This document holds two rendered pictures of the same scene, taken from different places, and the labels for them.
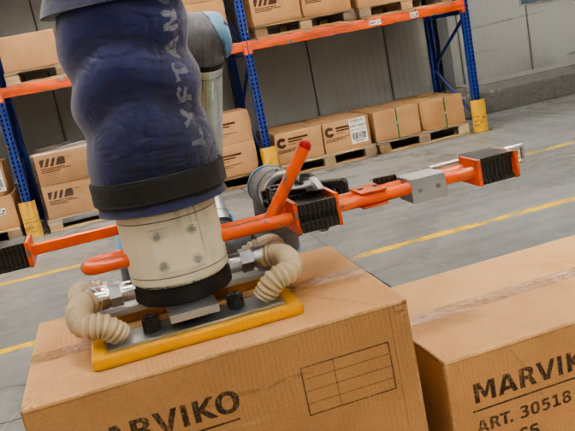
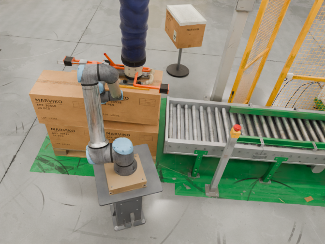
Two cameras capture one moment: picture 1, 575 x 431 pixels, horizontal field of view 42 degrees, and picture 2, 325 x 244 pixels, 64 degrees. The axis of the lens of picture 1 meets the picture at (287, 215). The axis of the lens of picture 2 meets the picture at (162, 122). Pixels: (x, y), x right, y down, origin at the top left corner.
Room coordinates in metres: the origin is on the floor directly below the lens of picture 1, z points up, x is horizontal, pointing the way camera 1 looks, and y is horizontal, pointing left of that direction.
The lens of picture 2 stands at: (3.20, 0.92, 2.59)
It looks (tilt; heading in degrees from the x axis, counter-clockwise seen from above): 45 degrees down; 191
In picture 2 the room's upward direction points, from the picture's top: 6 degrees clockwise
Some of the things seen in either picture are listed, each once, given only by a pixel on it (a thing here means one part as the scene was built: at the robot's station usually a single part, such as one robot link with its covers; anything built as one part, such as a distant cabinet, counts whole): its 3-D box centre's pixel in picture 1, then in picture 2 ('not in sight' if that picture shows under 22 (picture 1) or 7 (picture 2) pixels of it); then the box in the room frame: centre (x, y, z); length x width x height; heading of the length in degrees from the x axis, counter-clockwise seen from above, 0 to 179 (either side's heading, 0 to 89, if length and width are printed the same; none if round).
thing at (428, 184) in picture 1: (422, 185); (83, 63); (1.34, -0.25, 1.19); 0.07 x 0.07 x 0.04; 12
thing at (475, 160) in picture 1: (489, 166); (69, 60); (1.36, -0.39, 1.20); 0.08 x 0.07 x 0.05; 102
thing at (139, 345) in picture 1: (195, 318); not in sight; (1.15, 0.18, 1.09); 0.34 x 0.10 x 0.05; 102
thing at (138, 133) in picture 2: not in sight; (111, 110); (1.02, -0.17, 0.34); 1.20 x 1.00 x 0.40; 103
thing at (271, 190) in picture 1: (289, 198); not in sight; (1.43, -0.01, 1.20); 0.12 x 0.09 x 0.08; 13
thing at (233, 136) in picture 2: not in sight; (222, 164); (1.51, 1.24, 0.50); 0.07 x 0.07 x 1.00; 13
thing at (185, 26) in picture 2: not in sight; (184, 25); (-0.65, 0.33, 0.82); 0.60 x 0.40 x 0.40; 34
